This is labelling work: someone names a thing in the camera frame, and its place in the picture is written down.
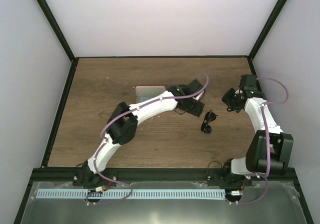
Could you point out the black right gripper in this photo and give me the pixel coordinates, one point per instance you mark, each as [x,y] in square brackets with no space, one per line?
[226,99]

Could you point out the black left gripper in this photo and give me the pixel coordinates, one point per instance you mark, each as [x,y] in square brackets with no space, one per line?
[196,109]

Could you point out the black sunglasses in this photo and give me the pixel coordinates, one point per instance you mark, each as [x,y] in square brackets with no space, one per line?
[209,117]

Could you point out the pink glasses case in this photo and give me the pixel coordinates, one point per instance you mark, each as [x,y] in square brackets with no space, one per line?
[144,93]

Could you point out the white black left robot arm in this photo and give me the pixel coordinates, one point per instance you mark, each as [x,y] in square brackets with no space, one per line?
[122,125]

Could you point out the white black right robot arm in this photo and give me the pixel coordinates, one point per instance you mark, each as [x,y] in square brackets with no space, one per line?
[270,149]

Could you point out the metal front tray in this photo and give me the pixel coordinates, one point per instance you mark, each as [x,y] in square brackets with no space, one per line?
[263,202]

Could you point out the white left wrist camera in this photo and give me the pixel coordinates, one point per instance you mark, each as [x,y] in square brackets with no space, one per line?
[199,97]

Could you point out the black right table rail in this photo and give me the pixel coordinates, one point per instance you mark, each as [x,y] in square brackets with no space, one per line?
[264,107]

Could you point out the black table rail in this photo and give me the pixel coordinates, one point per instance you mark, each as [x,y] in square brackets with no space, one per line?
[264,107]
[59,113]

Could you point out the black right frame post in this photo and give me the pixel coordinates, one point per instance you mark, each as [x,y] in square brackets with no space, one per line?
[267,28]

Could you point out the black frame post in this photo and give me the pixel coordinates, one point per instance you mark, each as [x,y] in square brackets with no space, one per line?
[267,28]
[56,29]

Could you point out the black left table rail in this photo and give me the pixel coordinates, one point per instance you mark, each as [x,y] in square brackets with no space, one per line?
[59,113]

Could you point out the black front mounting rail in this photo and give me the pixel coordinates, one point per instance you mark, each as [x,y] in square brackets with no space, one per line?
[212,176]

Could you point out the light blue slotted cable duct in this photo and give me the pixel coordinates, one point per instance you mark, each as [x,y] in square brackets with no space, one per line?
[210,194]

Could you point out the black left frame post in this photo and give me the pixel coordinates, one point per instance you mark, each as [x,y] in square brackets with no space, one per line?
[56,29]

